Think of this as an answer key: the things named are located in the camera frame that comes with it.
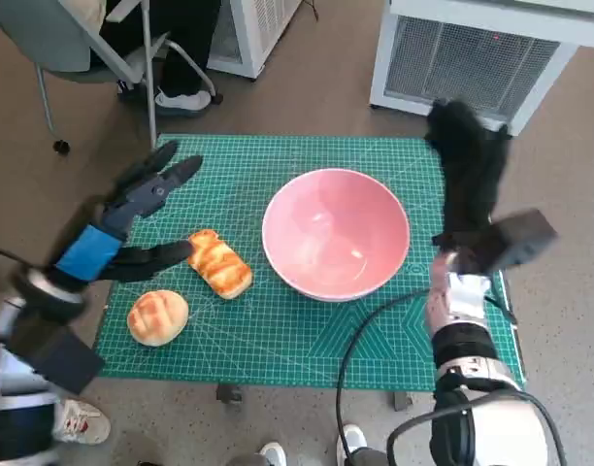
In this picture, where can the white cabinet with narrow grille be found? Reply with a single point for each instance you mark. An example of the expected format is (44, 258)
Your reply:
(263, 29)

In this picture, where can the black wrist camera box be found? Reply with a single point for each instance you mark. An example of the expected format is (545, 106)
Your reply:
(520, 238)
(59, 359)

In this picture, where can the person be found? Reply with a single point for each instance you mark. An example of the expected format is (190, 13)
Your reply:
(81, 422)
(185, 53)

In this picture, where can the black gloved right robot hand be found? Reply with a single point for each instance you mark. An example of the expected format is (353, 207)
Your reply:
(471, 170)

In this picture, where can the pink bowl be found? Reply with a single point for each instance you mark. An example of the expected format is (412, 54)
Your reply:
(336, 233)

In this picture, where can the grey office chair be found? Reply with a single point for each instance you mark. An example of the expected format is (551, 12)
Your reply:
(59, 48)

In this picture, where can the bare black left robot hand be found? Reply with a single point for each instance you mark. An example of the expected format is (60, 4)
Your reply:
(90, 252)

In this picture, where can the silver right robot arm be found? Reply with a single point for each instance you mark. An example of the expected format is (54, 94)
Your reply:
(464, 349)

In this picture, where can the grey table bracket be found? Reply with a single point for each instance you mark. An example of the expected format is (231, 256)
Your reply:
(403, 401)
(229, 393)

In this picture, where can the green cutting mat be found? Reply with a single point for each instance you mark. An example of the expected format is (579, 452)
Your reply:
(258, 335)

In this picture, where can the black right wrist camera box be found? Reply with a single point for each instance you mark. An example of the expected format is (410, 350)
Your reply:
(520, 238)

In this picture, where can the round toy bread bun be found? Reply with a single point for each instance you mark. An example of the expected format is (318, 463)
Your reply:
(157, 318)

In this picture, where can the long braided toy bread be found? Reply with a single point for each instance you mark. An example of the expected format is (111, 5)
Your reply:
(219, 264)

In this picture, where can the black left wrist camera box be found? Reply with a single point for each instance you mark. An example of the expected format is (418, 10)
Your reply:
(59, 359)

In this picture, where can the white shoe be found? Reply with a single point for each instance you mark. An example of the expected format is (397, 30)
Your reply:
(351, 439)
(273, 455)

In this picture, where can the white cabinet with wide grille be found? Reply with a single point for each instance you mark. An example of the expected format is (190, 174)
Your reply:
(471, 53)

